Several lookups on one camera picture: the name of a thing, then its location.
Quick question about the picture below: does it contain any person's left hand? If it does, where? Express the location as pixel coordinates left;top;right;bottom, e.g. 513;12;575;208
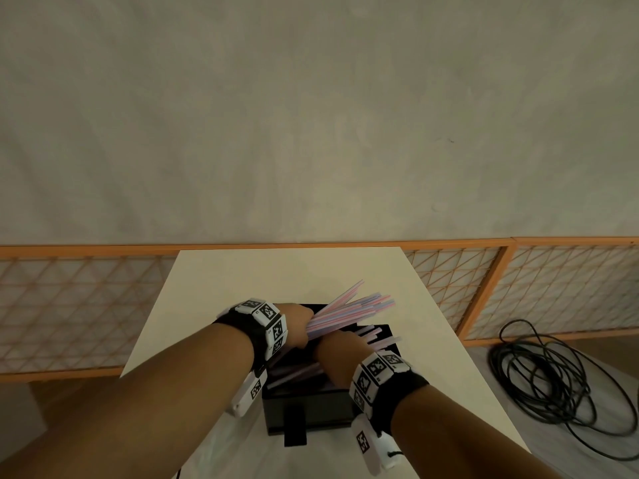
276;302;316;351

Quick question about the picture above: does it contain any long orange lattice fence panel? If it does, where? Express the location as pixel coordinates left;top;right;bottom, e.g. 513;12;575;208
0;240;517;384

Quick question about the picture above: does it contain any person's right forearm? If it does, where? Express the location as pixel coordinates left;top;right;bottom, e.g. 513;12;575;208
388;388;567;479

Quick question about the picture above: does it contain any white wrist marker band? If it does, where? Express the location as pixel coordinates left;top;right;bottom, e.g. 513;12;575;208
348;349;431;476
214;297;290;419

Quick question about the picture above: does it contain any pile of straws in box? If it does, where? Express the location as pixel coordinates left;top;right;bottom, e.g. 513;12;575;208
269;324;403;391

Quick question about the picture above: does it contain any short orange lattice fence panel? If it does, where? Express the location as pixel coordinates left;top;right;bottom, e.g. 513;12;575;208
458;237;639;348

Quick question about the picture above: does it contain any white right wrist marker band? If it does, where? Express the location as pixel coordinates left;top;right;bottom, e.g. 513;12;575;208
348;349;431;476

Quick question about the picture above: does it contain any white left wrist marker band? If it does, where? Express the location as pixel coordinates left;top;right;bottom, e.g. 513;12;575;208
214;297;290;419

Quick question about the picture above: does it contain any black storage box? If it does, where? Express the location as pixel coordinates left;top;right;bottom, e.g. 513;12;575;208
261;303;403;447

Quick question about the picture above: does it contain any coiled black cable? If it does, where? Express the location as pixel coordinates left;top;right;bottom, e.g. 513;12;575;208
488;319;639;462

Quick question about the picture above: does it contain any person's left forearm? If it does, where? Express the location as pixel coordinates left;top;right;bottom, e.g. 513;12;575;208
0;323;256;479

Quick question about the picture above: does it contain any bundle of pink blue straws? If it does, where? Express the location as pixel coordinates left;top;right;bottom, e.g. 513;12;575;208
306;279;397;341

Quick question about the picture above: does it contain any person's right hand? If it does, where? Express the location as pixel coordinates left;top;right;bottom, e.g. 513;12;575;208
315;331;375;391

